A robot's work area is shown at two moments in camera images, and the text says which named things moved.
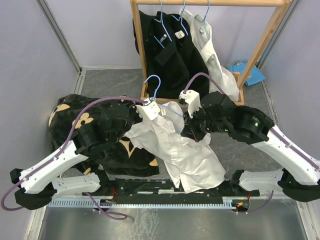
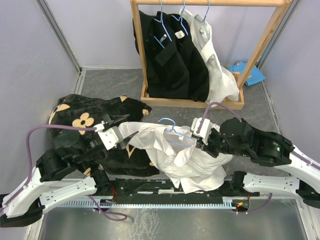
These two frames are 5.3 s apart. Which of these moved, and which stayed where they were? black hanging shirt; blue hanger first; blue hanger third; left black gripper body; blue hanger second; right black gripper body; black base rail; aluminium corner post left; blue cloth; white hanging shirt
Moved: left black gripper body; right black gripper body
Stayed: aluminium corner post left; white hanging shirt; black hanging shirt; blue cloth; blue hanger second; blue hanger first; black base rail; blue hanger third
